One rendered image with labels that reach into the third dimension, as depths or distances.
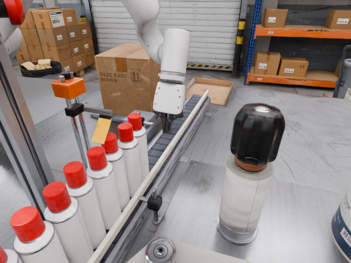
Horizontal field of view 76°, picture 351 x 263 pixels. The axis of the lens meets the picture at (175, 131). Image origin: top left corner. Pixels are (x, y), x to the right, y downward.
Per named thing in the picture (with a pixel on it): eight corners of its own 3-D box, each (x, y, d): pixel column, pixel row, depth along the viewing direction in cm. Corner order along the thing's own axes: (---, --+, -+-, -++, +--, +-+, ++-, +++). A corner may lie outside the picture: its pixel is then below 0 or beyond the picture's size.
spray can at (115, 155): (119, 216, 54) (105, 146, 44) (105, 205, 57) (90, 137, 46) (135, 203, 58) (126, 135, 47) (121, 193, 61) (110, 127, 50)
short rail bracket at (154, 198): (159, 228, 57) (156, 195, 51) (148, 225, 58) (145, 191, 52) (164, 218, 60) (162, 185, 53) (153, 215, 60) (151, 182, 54)
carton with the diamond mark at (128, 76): (151, 119, 103) (148, 59, 90) (104, 114, 108) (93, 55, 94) (168, 95, 129) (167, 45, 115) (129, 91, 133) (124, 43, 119)
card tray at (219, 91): (224, 105, 121) (225, 98, 119) (178, 99, 129) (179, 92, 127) (232, 87, 145) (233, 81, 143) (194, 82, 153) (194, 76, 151)
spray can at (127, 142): (139, 200, 59) (131, 132, 48) (120, 196, 60) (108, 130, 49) (145, 186, 63) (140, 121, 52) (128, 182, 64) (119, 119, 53)
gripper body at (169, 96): (153, 76, 73) (150, 110, 76) (183, 80, 70) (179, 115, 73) (162, 78, 80) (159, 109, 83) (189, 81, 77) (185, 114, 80)
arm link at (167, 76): (154, 70, 72) (154, 79, 73) (180, 72, 70) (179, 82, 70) (164, 72, 80) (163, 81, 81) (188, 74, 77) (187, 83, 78)
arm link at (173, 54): (154, 70, 77) (167, 71, 69) (159, 29, 74) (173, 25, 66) (175, 73, 81) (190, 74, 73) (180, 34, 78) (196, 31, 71)
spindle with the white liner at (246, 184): (255, 250, 47) (294, 125, 32) (213, 236, 50) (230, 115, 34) (257, 216, 54) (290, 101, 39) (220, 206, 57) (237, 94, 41)
